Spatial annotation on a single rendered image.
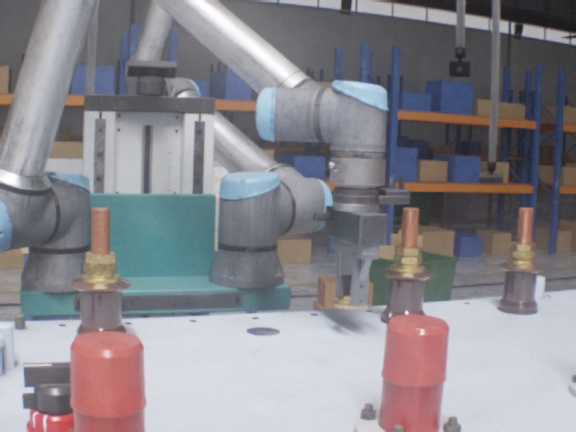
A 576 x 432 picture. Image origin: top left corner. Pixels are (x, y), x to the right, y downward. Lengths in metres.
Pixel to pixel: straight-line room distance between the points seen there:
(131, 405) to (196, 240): 1.23
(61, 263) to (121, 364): 1.03
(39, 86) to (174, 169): 0.58
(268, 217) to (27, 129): 0.63
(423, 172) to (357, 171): 9.37
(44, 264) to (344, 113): 0.84
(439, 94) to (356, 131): 9.44
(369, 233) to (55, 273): 0.81
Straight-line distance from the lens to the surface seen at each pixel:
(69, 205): 1.64
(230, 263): 1.75
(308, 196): 1.86
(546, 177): 12.20
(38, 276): 1.68
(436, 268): 5.51
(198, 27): 1.42
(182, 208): 1.84
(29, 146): 1.49
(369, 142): 1.13
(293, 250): 9.60
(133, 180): 1.90
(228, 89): 9.13
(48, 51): 1.45
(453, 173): 10.64
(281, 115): 1.17
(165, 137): 1.91
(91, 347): 0.65
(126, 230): 1.82
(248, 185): 1.72
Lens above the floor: 1.69
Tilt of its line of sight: 6 degrees down
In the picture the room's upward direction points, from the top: 2 degrees clockwise
